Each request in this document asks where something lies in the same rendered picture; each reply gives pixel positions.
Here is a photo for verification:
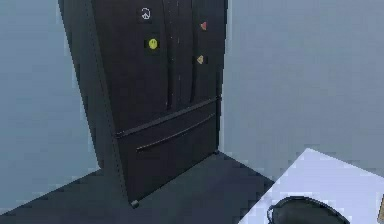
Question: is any black fridge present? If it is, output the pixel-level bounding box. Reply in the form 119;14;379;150
57;0;230;210

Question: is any white symbol fridge magnet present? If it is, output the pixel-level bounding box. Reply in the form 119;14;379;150
139;7;153;22

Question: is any black fridge drawer handle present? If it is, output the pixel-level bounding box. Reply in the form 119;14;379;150
135;112;217;154

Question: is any white table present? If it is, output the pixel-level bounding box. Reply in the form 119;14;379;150
238;147;384;224

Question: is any black fridge door handle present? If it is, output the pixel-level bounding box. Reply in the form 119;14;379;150
163;0;179;112
189;0;202;104

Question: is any tan wooden object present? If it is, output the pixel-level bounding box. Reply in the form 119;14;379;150
377;194;384;224

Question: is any yellow round fridge magnet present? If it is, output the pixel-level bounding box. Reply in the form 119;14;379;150
147;37;160;51

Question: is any black round pan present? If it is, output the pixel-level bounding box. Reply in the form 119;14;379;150
266;195;351;224

